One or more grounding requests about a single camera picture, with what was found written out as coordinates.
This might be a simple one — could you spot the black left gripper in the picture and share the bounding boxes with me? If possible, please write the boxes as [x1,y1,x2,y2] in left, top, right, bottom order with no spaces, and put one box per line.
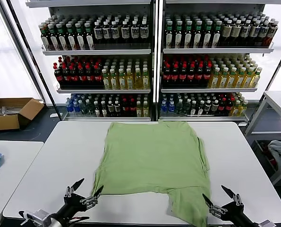
[63,178,104,213]

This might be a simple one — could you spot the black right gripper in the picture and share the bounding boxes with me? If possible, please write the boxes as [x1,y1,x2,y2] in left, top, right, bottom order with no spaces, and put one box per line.
[202,184,251,226]

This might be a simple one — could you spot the light green polo shirt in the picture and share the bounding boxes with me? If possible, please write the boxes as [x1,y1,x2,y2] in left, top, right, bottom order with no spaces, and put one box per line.
[90,119,212,227]

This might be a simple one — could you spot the dark grey storage crate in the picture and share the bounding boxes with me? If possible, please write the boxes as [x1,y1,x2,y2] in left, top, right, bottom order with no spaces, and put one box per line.
[252,140,279,175]

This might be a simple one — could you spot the red cloth item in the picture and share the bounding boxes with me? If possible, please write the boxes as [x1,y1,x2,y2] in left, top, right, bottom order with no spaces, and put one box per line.
[263,141,277,166]

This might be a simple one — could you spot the crumpled grey cloth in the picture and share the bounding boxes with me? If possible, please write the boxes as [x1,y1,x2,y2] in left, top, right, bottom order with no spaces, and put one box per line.
[267,140,281,168]

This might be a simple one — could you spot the grey metal side table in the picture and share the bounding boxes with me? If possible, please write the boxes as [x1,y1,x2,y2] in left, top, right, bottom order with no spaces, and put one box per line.
[244,90,281,186]

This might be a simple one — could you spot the dark green drink bottle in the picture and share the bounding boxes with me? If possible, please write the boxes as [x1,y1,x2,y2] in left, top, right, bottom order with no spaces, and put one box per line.
[175,98,184,115]
[80,99,89,115]
[87,99,95,116]
[183,98,191,116]

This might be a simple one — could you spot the small red-label cola bottle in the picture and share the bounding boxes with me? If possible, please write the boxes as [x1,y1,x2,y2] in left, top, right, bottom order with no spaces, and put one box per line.
[225,97,234,116]
[121,98,129,117]
[128,98,136,117]
[217,98,226,116]

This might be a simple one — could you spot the open brown cardboard box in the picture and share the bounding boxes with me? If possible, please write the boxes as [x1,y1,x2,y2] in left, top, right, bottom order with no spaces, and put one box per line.
[0,97,45,131]

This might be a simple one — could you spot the red-cap cola bottle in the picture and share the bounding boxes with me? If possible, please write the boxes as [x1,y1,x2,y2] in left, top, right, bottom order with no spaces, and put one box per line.
[187,62,196,86]
[77,64,87,87]
[69,64,79,87]
[195,62,204,86]
[61,65,71,87]
[171,62,180,86]
[94,64,103,87]
[163,62,172,86]
[53,65,63,87]
[85,64,95,87]
[179,62,188,86]
[203,62,213,86]

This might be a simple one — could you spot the clear rods bundle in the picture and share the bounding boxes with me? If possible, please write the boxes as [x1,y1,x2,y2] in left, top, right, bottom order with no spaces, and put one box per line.
[0,106,23,117]

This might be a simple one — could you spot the grey metal shelf unit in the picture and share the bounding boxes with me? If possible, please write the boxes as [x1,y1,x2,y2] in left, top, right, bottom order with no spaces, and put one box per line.
[26,0,155,122]
[158,0,275,122]

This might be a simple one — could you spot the black slanted pole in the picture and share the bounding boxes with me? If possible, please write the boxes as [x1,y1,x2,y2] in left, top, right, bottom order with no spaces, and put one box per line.
[245,40,281,126]
[4,0,63,120]

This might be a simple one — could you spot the green-cap dark tea bottle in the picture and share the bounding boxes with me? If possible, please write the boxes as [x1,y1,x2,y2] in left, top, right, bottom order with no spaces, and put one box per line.
[174,20,184,49]
[164,20,174,49]
[57,23,68,51]
[40,24,51,51]
[184,20,193,49]
[193,20,203,49]
[212,20,222,49]
[203,20,213,49]
[75,22,86,50]
[84,22,95,50]
[66,22,77,51]
[48,23,60,51]

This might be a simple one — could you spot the white-label dark drink bottle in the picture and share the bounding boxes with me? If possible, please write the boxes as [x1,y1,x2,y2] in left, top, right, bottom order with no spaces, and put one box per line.
[111,20,121,44]
[240,19,251,47]
[94,21,103,44]
[258,21,270,47]
[130,19,140,44]
[120,20,130,44]
[102,20,112,44]
[249,20,261,47]
[139,19,149,44]

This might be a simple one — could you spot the beige-label dark drink bottle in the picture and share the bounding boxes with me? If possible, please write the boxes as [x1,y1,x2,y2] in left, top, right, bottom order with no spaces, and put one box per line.
[231,19,242,47]
[221,19,233,47]

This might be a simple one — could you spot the red-label dark drink bottle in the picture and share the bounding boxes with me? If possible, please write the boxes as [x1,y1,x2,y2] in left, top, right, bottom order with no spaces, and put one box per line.
[265,21,279,47]

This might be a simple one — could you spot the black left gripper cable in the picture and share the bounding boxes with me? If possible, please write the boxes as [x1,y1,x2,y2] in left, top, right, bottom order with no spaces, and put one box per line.
[66,214,90,224]

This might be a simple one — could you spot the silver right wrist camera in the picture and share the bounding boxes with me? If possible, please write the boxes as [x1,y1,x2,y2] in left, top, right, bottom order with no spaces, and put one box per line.
[258,219,277,227]

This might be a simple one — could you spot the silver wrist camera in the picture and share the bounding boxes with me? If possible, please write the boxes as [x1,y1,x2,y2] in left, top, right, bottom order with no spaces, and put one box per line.
[18,209,51,225]
[258,219,277,227]

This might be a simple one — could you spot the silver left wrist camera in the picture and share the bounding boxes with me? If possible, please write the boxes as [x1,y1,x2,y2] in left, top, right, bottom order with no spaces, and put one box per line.
[18,209,51,225]

